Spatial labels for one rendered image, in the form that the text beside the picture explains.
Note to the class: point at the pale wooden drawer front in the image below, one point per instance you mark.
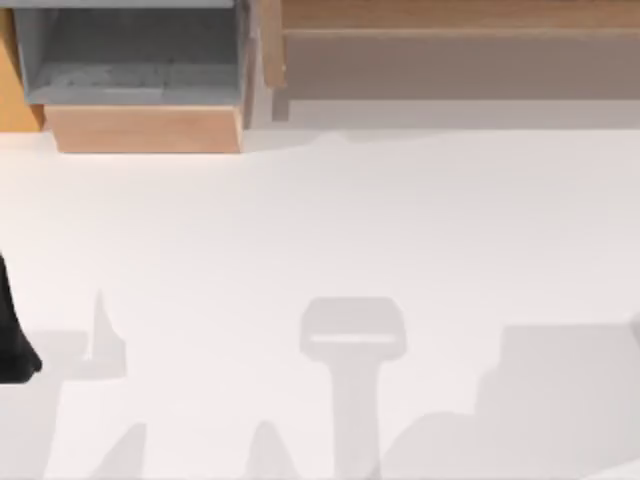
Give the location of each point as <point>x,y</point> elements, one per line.
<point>142,129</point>

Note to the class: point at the wooden open shelf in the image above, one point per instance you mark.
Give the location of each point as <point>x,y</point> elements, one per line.
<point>450,55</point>

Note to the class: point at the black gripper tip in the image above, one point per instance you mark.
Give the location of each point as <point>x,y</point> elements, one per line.
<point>12,345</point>

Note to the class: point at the wooden cupboard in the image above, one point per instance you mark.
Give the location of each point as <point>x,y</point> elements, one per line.
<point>12,90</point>

